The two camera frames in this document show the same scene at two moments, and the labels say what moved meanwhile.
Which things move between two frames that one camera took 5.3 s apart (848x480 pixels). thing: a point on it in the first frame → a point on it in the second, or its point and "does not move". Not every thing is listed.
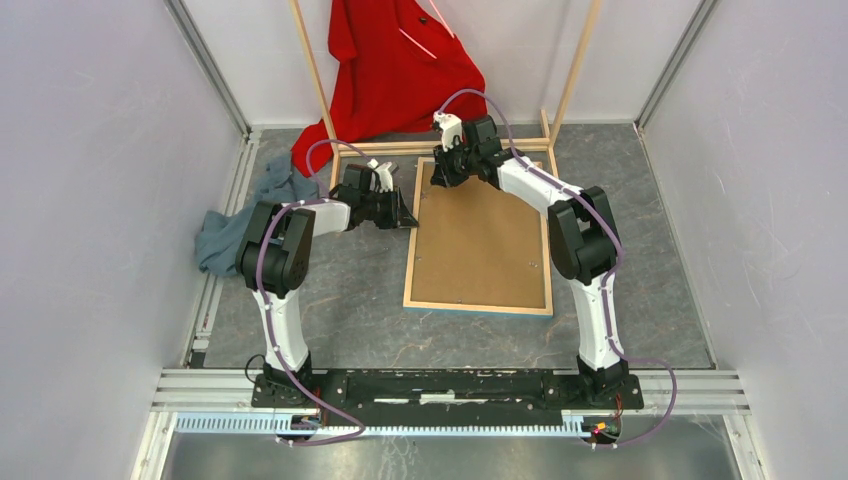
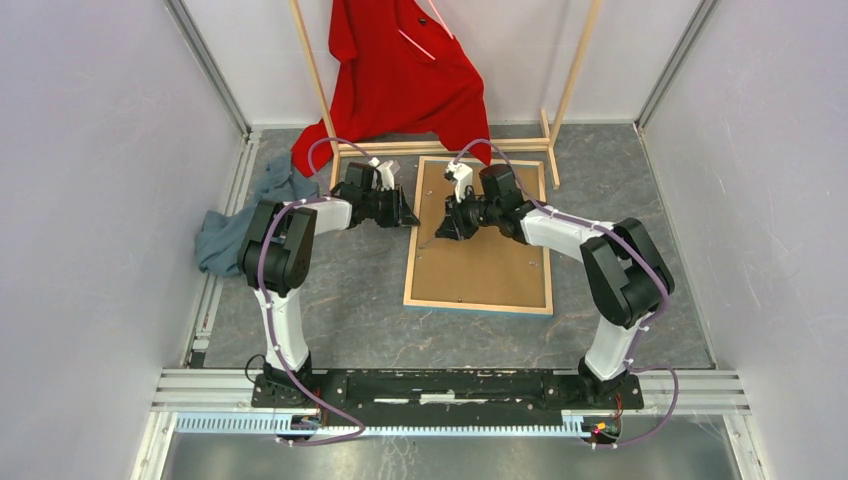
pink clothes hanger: (445, 24) does not move
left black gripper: (399, 213) does not move
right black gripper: (441, 174) → (455, 211)
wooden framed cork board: (476, 248) does not move
